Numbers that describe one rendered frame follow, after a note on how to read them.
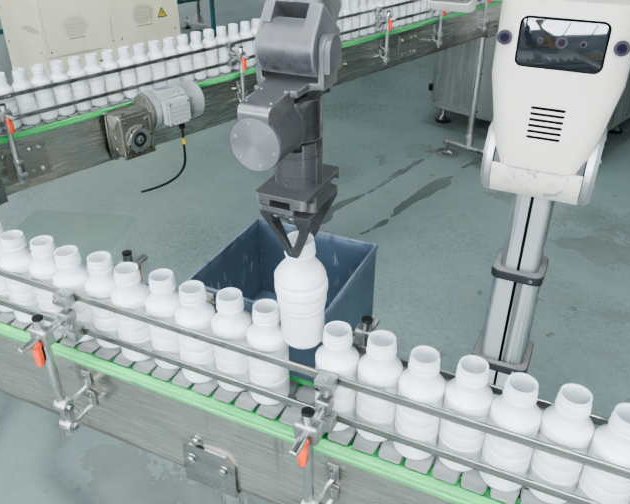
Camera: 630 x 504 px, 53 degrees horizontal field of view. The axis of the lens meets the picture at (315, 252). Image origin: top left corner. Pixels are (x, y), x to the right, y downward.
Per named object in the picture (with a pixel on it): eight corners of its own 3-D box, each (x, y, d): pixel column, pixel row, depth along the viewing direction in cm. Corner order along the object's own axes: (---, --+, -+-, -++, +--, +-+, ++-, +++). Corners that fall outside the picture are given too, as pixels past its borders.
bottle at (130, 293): (135, 336, 108) (120, 254, 99) (166, 344, 106) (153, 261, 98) (115, 359, 103) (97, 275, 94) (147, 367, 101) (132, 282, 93)
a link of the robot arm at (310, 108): (330, 80, 70) (285, 73, 72) (304, 99, 65) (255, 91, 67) (330, 138, 74) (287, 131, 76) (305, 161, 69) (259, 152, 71)
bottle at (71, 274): (81, 319, 112) (61, 238, 104) (110, 325, 111) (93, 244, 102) (60, 339, 107) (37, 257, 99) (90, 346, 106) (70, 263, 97)
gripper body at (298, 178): (254, 205, 73) (250, 146, 69) (293, 171, 81) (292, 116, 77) (305, 217, 71) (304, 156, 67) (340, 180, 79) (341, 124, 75)
